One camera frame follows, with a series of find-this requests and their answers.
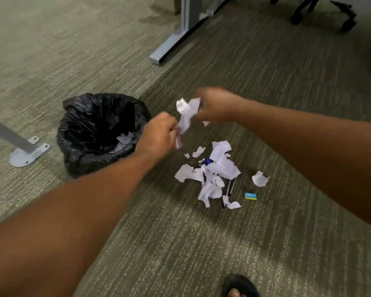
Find person's right hand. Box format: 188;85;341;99
193;87;245;125

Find person's left hand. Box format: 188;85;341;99
135;112;178;157

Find white paper wad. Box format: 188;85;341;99
174;97;211;149

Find person's right forearm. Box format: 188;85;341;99
235;99;371;232

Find person's left forearm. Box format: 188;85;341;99
0;150;169;297

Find white paper scraps in bin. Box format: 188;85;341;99
116;132;136;152

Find pile of torn white paper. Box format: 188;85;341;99
174;140;242;210

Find black bag lined trash bin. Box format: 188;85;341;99
56;93;152;178

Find grey desk leg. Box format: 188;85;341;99
149;0;232;66

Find black pen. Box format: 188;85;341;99
222;178;237;209

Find torn white paper scrap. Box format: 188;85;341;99
252;171;270;187

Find brown cardboard box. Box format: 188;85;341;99
152;0;182;15

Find black office chair base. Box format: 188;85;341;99
269;0;358;33

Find person's black sandal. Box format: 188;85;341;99
224;273;261;297

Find grey metal floor bracket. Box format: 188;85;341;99
0;114;50;168

